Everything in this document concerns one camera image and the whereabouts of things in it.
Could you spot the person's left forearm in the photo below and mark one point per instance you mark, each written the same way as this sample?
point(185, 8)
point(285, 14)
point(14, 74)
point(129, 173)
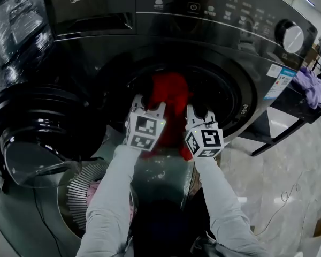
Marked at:
point(109, 197)

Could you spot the black front-load washing machine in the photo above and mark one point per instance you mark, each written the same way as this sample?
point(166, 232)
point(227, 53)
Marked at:
point(101, 63)

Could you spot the person's dark clothing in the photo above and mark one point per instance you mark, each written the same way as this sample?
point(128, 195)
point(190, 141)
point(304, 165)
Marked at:
point(166, 229)

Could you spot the person's right forearm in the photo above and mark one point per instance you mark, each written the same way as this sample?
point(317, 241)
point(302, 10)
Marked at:
point(222, 197)

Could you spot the pink clothes garment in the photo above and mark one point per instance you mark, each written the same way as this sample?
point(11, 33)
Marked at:
point(92, 194)

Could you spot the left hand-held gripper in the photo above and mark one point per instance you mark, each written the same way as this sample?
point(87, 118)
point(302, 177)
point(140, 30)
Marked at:
point(145, 127)

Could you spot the black side table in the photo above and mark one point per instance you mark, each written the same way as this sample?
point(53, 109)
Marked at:
point(291, 106)

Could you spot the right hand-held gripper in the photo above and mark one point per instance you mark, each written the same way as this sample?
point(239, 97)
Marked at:
point(207, 139)

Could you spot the purple cloth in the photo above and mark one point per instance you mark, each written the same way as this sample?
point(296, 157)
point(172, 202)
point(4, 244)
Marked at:
point(309, 87)

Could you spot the white slatted laundry basket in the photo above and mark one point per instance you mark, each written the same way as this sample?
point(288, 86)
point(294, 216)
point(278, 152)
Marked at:
point(76, 194)

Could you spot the plastic-wrapped black appliance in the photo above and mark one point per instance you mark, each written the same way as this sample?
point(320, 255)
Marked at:
point(13, 28)

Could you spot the red clothes garment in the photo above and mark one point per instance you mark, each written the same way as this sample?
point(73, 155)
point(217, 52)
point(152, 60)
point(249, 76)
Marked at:
point(174, 90)

